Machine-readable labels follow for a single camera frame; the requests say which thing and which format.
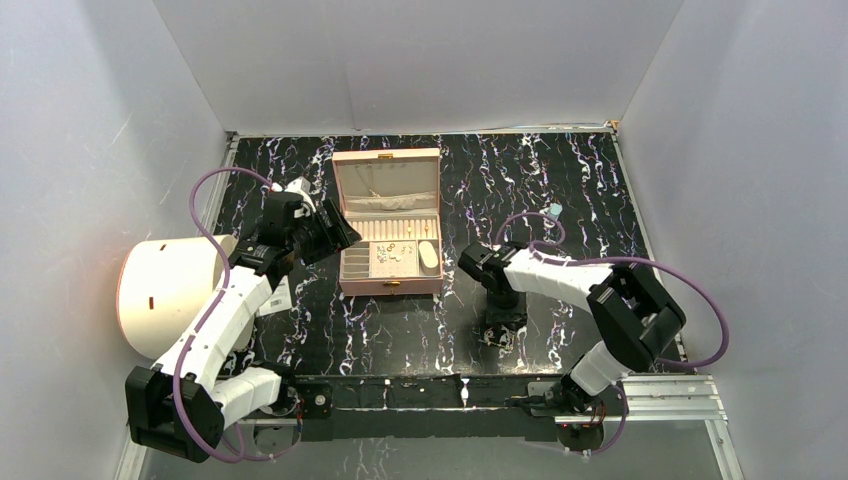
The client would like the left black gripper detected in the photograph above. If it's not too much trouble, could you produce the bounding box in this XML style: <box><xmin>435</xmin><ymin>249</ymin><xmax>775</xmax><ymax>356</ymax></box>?
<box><xmin>289</xmin><ymin>200</ymin><xmax>361</xmax><ymax>266</ymax></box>

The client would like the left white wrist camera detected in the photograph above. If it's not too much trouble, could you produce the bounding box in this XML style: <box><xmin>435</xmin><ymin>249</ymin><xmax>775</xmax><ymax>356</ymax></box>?
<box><xmin>271</xmin><ymin>176</ymin><xmax>316</xmax><ymax>218</ymax></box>

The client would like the white oval watch pillow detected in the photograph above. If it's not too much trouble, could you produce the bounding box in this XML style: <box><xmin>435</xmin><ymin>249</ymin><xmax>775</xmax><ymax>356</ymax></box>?
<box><xmin>418</xmin><ymin>240</ymin><xmax>440</xmax><ymax>275</ymax></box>

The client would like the gold pendant jewelry cluster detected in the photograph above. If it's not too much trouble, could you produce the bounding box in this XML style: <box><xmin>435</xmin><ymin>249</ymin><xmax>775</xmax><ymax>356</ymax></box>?
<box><xmin>481</xmin><ymin>329</ymin><xmax>514</xmax><ymax>352</ymax></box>

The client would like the pink jewelry box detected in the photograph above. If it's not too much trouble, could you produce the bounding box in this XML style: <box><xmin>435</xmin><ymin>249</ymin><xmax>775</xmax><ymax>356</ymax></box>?
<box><xmin>332</xmin><ymin>148</ymin><xmax>444</xmax><ymax>297</ymax></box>

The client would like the gold necklace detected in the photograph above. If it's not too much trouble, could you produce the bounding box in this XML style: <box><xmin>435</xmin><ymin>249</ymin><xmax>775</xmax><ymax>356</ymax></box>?
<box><xmin>354</xmin><ymin>162</ymin><xmax>386</xmax><ymax>200</ymax></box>

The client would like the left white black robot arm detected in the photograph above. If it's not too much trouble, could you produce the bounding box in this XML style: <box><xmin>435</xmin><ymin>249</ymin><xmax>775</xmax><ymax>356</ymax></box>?
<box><xmin>125</xmin><ymin>188</ymin><xmax>361</xmax><ymax>463</ymax></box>

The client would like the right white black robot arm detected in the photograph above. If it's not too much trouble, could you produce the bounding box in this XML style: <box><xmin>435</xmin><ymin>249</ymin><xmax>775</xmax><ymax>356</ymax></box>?
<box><xmin>458</xmin><ymin>242</ymin><xmax>686</xmax><ymax>415</ymax></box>

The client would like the aluminium frame rail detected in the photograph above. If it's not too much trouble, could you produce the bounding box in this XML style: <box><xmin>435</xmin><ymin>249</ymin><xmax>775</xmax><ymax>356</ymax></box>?
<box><xmin>116</xmin><ymin>374</ymin><xmax>742</xmax><ymax>479</ymax></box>

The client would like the white cylindrical bucket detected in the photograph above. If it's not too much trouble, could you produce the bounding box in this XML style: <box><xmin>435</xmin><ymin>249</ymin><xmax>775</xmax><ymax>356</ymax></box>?
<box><xmin>116</xmin><ymin>236</ymin><xmax>271</xmax><ymax>362</ymax></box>

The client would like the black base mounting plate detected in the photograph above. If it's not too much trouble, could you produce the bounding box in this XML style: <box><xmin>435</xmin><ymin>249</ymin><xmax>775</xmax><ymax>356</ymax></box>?
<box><xmin>233</xmin><ymin>373</ymin><xmax>629</xmax><ymax>453</ymax></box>

